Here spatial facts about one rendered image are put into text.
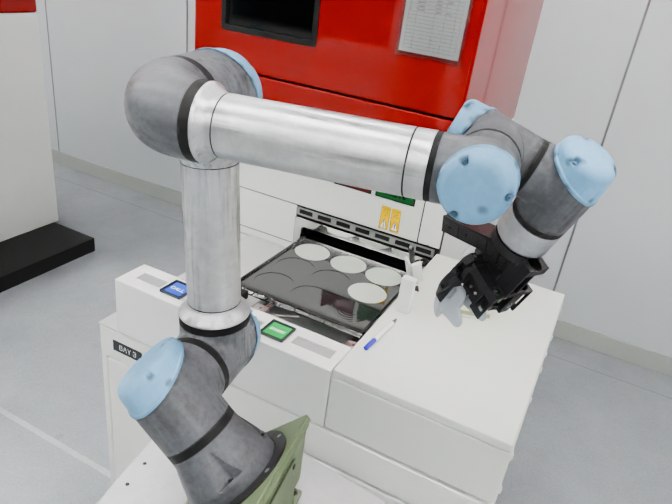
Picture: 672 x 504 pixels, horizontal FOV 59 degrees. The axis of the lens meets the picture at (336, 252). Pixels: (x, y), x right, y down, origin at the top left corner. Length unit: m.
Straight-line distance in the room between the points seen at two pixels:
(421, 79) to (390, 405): 0.78
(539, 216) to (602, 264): 2.43
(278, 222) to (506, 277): 1.14
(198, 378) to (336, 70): 0.94
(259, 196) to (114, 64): 2.60
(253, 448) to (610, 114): 2.41
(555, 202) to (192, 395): 0.55
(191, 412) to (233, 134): 0.42
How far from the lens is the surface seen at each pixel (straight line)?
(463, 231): 0.87
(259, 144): 0.65
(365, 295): 1.51
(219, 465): 0.92
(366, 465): 1.24
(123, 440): 1.70
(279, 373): 1.22
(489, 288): 0.83
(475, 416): 1.12
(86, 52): 4.50
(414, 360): 1.21
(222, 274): 0.92
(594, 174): 0.72
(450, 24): 1.47
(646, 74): 2.96
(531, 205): 0.75
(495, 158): 0.58
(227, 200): 0.88
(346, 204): 1.71
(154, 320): 1.38
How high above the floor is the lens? 1.66
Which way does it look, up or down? 27 degrees down
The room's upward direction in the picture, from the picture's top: 8 degrees clockwise
